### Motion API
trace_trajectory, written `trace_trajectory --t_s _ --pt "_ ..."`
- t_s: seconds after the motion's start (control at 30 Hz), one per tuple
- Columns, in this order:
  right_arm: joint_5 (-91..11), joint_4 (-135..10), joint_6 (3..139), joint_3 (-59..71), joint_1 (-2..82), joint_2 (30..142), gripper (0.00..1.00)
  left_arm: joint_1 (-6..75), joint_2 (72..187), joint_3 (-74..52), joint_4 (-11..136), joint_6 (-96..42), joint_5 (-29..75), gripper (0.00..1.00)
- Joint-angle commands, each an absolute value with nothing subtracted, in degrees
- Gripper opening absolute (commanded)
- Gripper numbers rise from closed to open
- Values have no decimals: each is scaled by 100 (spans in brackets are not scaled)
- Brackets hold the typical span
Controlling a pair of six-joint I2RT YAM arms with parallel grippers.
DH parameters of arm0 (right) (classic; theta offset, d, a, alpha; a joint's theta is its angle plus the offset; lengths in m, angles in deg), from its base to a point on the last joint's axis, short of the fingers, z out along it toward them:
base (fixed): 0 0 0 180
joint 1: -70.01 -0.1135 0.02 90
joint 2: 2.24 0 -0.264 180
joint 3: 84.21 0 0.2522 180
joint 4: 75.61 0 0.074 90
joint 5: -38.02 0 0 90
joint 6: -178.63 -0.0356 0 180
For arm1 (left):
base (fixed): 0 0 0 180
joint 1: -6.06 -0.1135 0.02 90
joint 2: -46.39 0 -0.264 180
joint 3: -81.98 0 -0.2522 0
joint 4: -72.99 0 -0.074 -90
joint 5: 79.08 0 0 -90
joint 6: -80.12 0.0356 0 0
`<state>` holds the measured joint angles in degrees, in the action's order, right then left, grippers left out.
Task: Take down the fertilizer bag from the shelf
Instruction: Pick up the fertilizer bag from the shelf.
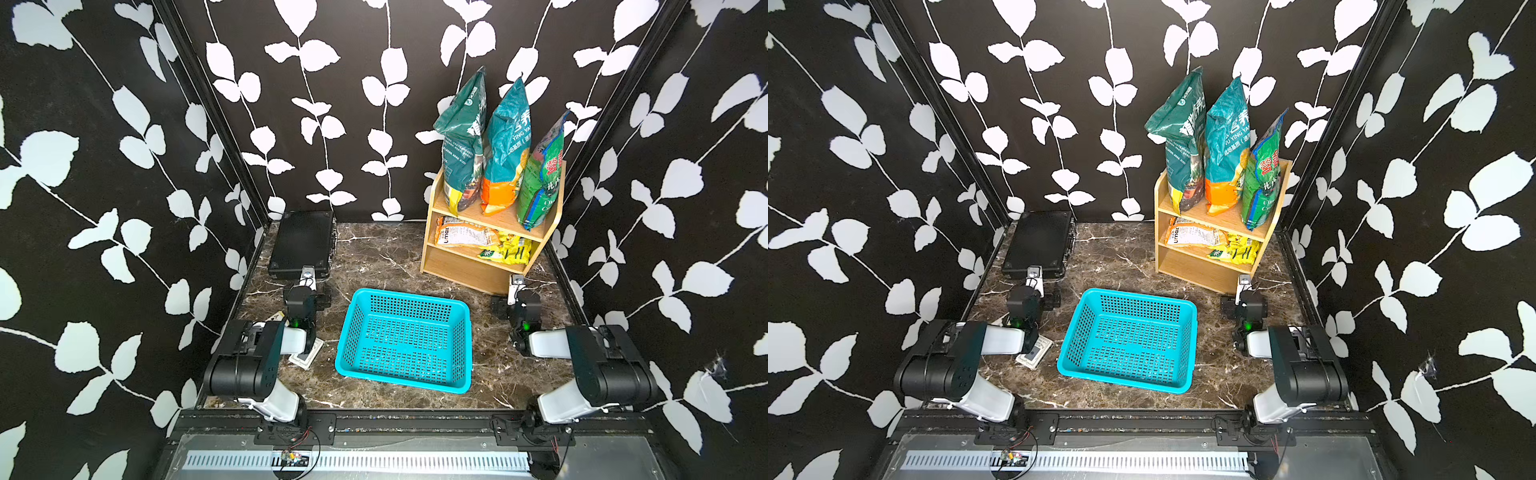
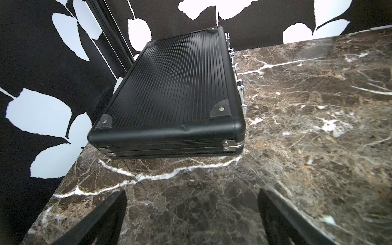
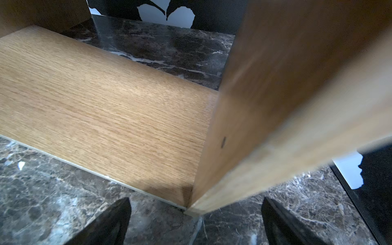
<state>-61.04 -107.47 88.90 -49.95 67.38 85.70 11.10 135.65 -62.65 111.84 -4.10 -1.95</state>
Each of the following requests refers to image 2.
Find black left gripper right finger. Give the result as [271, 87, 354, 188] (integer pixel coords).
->
[258, 188, 334, 245]

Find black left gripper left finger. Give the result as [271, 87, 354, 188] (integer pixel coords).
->
[53, 190, 127, 245]

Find black ribbed aluminium case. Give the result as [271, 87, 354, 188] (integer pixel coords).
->
[87, 26, 247, 159]

